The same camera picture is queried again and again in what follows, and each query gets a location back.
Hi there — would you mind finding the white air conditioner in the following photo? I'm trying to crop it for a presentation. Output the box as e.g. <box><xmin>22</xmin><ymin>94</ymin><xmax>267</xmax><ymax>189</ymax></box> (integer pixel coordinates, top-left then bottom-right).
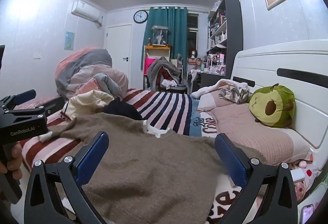
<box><xmin>71</xmin><ymin>0</ymin><xmax>103</xmax><ymax>27</ymax></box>

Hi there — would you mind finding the dark bookshelf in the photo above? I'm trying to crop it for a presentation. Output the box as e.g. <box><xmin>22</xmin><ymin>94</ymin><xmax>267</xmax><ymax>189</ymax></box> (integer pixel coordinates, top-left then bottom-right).
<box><xmin>206</xmin><ymin>0</ymin><xmax>243</xmax><ymax>78</ymax></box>

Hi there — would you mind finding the window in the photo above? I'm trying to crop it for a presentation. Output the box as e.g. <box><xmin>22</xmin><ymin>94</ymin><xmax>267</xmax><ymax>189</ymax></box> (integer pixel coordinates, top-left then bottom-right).
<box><xmin>187</xmin><ymin>13</ymin><xmax>200</xmax><ymax>58</ymax></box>

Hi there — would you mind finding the cream garment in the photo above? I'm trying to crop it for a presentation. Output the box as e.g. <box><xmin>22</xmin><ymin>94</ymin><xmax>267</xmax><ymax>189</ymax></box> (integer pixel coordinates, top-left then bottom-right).
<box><xmin>61</xmin><ymin>89</ymin><xmax>116</xmax><ymax>121</ymax></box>

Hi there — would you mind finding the glass display case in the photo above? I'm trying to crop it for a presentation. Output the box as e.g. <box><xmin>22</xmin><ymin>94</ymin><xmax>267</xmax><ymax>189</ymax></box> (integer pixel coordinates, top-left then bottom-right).
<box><xmin>151</xmin><ymin>25</ymin><xmax>171</xmax><ymax>46</ymax></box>

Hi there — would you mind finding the white fluffy blanket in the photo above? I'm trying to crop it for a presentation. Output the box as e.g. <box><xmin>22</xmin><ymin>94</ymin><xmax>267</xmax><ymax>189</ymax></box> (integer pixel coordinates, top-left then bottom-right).
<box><xmin>191</xmin><ymin>79</ymin><xmax>250</xmax><ymax>99</ymax></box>

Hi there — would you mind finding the white door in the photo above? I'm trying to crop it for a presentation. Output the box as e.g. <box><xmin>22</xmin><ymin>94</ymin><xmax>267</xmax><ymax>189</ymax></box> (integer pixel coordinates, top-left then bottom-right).
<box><xmin>105</xmin><ymin>24</ymin><xmax>134</xmax><ymax>90</ymax></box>

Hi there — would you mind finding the green avocado plush toy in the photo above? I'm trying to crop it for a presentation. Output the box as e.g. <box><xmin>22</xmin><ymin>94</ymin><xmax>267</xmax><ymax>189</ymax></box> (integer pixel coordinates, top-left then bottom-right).
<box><xmin>248</xmin><ymin>83</ymin><xmax>296</xmax><ymax>129</ymax></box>

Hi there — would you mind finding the black wall clock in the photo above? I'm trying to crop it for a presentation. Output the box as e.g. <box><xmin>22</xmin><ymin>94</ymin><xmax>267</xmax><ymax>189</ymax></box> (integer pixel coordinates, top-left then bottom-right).
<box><xmin>133</xmin><ymin>10</ymin><xmax>148</xmax><ymax>24</ymax></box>

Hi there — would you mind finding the black garment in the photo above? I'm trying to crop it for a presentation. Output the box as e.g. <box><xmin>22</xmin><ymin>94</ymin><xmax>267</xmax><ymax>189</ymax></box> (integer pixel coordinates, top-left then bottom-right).
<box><xmin>102</xmin><ymin>98</ymin><xmax>143</xmax><ymax>121</ymax></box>

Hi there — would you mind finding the smartphone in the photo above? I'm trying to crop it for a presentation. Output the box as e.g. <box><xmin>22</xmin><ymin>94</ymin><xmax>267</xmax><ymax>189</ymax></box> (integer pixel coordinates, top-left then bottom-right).
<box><xmin>300</xmin><ymin>204</ymin><xmax>315</xmax><ymax>224</ymax></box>

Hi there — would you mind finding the teal curtain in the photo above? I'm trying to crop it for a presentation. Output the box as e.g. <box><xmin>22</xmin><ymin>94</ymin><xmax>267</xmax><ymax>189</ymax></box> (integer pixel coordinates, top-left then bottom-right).
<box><xmin>142</xmin><ymin>6</ymin><xmax>189</xmax><ymax>77</ymax></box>

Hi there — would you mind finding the chair with grey clothes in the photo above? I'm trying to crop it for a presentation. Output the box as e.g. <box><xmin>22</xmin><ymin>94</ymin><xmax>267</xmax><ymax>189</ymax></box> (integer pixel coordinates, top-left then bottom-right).
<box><xmin>147</xmin><ymin>57</ymin><xmax>189</xmax><ymax>94</ymax></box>

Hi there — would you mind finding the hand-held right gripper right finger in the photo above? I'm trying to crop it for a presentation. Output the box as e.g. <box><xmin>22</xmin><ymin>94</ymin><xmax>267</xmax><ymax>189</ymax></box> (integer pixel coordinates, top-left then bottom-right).
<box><xmin>214</xmin><ymin>133</ymin><xmax>299</xmax><ymax>224</ymax></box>

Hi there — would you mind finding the white bed headboard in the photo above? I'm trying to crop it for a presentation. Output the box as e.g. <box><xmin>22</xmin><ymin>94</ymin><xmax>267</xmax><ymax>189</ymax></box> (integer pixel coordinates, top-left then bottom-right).
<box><xmin>229</xmin><ymin>39</ymin><xmax>328</xmax><ymax>170</ymax></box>

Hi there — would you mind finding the yellow shelf unit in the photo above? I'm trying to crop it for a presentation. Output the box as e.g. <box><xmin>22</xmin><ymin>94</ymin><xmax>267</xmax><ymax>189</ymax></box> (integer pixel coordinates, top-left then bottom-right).
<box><xmin>140</xmin><ymin>45</ymin><xmax>172</xmax><ymax>90</ymax></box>

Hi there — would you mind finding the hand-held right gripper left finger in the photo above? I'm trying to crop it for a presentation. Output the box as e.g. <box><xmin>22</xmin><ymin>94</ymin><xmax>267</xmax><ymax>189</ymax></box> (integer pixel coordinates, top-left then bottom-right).
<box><xmin>24</xmin><ymin>131</ymin><xmax>110</xmax><ymax>224</ymax></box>

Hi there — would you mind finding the floral cloth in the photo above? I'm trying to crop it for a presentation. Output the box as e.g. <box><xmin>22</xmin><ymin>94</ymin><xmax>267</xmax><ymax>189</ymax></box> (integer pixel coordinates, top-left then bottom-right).
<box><xmin>218</xmin><ymin>85</ymin><xmax>254</xmax><ymax>104</ymax></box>

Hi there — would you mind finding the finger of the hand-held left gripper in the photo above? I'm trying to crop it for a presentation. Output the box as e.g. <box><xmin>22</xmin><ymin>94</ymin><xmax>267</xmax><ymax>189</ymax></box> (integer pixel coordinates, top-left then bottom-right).
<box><xmin>34</xmin><ymin>96</ymin><xmax>65</xmax><ymax>122</ymax></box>
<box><xmin>0</xmin><ymin>89</ymin><xmax>37</xmax><ymax>110</ymax></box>

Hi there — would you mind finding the pink plush toy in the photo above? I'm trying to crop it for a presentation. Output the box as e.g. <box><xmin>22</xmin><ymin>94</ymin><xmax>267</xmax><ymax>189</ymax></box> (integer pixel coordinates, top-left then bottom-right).
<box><xmin>289</xmin><ymin>160</ymin><xmax>323</xmax><ymax>201</ymax></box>

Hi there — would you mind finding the pink grey duvet pile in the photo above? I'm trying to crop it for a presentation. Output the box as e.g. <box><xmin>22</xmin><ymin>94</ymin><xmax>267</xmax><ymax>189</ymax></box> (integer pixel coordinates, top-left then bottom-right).
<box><xmin>54</xmin><ymin>48</ymin><xmax>129</xmax><ymax>101</ymax></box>

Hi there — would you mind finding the person's left hand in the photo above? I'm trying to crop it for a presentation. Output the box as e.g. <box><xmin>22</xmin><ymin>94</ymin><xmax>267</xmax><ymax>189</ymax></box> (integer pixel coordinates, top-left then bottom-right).
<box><xmin>0</xmin><ymin>142</ymin><xmax>23</xmax><ymax>175</ymax></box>

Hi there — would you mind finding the small wall poster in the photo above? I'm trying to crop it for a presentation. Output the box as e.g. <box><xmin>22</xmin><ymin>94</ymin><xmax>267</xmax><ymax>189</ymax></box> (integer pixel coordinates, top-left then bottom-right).
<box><xmin>64</xmin><ymin>31</ymin><xmax>75</xmax><ymax>50</ymax></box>

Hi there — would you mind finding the brown knitted sweater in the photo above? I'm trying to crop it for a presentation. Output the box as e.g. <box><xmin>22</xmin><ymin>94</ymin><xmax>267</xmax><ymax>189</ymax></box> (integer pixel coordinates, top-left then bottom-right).
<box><xmin>47</xmin><ymin>111</ymin><xmax>259</xmax><ymax>224</ymax></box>

